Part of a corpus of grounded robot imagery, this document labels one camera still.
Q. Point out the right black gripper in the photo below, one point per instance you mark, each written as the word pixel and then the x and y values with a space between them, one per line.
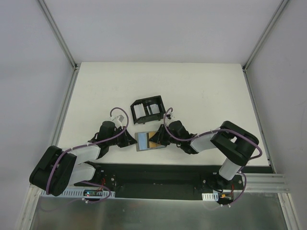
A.
pixel 163 135

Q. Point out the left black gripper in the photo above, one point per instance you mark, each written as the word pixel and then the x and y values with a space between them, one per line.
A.
pixel 123 138

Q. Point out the black plastic card tray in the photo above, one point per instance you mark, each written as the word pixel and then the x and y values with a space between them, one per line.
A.
pixel 154 109

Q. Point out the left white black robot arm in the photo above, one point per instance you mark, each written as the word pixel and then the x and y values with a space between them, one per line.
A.
pixel 59 168

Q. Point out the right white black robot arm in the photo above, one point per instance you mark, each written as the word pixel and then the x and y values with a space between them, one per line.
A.
pixel 231 140

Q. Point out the white card stack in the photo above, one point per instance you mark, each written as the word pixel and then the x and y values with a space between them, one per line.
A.
pixel 139 110

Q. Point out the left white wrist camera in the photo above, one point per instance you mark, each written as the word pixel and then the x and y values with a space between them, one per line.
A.
pixel 117 120

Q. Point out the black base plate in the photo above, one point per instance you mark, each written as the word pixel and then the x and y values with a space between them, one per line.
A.
pixel 173 182

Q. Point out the left table edge rail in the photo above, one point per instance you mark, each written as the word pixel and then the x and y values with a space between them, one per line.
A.
pixel 63 110

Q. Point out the table edge rail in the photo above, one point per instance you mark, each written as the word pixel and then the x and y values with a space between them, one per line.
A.
pixel 63 110
pixel 253 101

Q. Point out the left white cable duct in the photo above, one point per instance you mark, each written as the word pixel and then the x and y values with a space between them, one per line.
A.
pixel 86 193

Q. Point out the white cable duct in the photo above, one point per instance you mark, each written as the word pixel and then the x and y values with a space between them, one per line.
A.
pixel 210 196
pixel 86 193

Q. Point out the right white cable duct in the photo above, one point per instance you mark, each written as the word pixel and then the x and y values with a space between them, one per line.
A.
pixel 210 196

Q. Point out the front aluminium rail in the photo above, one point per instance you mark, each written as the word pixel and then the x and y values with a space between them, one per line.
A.
pixel 266 183

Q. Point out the left aluminium frame post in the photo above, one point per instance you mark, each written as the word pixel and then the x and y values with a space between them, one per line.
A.
pixel 57 33

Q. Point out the aluminium frame post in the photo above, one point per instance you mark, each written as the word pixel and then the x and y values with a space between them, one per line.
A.
pixel 57 33
pixel 266 32

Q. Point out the right table edge rail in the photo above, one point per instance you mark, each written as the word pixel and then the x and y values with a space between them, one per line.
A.
pixel 253 101

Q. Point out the right aluminium frame post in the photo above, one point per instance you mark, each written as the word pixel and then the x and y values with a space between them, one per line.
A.
pixel 266 32

